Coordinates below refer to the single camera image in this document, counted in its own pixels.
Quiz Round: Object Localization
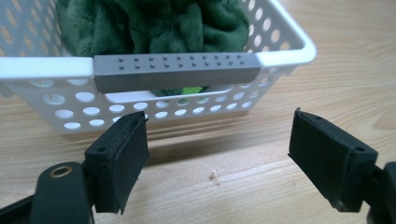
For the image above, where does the bright green item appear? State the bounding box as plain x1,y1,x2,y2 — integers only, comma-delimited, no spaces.
181,86,204,95

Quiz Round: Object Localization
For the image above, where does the dark green plush cloth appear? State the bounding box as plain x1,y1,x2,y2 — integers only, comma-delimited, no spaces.
55,0,251,58

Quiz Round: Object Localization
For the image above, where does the white perforated plastic basket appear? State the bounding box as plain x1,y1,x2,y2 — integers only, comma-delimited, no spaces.
0,0,318,135

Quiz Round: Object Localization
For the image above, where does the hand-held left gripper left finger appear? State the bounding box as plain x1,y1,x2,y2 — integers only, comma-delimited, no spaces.
83,110,150,216

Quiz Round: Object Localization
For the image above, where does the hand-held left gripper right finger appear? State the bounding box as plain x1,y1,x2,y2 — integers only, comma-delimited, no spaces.
287,107,379,214

